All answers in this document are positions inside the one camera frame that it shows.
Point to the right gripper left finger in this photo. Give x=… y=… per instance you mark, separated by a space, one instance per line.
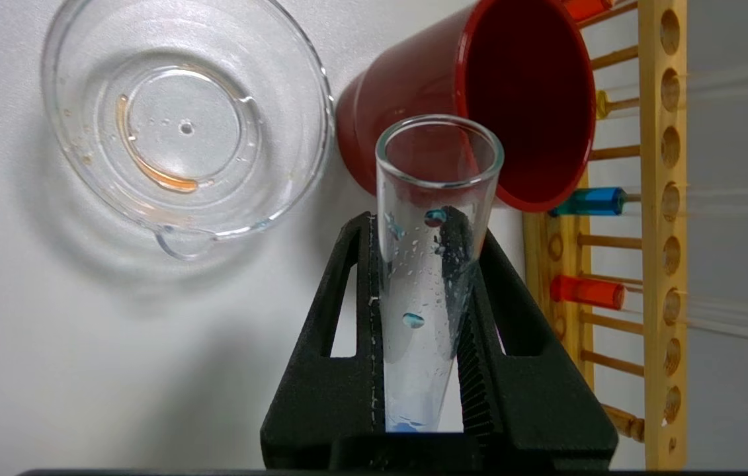
x=321 y=403

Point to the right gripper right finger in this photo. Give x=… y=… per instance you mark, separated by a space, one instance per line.
x=532 y=403

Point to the test tube red liquid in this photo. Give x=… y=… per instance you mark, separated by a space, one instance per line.
x=585 y=6
x=585 y=291

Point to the test tube blue liquid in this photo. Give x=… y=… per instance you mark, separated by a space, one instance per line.
x=588 y=201
x=416 y=297

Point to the wooden test tube rack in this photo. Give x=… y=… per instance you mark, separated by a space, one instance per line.
x=651 y=264

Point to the test tube yellow liquid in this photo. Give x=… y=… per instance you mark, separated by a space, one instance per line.
x=603 y=104

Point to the red plastic cup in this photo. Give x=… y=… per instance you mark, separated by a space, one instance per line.
x=400 y=106

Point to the clear glass dish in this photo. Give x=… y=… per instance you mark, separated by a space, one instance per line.
x=182 y=125

